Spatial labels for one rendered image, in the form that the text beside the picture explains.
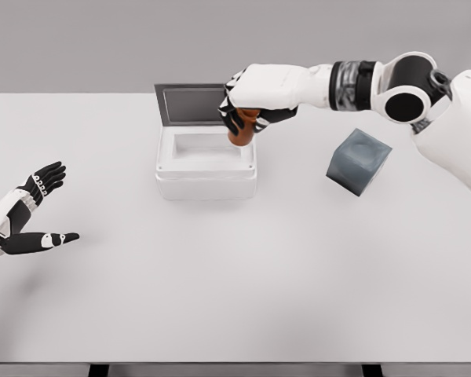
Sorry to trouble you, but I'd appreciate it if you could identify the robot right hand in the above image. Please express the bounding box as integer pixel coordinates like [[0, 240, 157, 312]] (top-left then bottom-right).
[[217, 63, 312, 135]]

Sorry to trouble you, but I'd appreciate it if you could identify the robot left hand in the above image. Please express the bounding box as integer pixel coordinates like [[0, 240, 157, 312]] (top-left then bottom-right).
[[0, 160, 81, 276]]

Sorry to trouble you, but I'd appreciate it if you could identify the brown cup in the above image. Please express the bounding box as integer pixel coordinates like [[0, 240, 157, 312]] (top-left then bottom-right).
[[227, 108, 261, 148]]

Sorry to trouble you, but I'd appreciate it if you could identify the grey box lid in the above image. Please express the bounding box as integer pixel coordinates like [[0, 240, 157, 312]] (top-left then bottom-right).
[[154, 82, 229, 127]]

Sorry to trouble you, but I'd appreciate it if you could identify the white open box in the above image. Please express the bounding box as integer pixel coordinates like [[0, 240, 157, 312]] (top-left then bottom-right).
[[155, 123, 258, 201]]

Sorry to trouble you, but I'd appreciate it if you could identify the dark grey cube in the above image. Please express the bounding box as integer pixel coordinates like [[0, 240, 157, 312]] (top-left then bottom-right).
[[325, 128, 393, 197]]

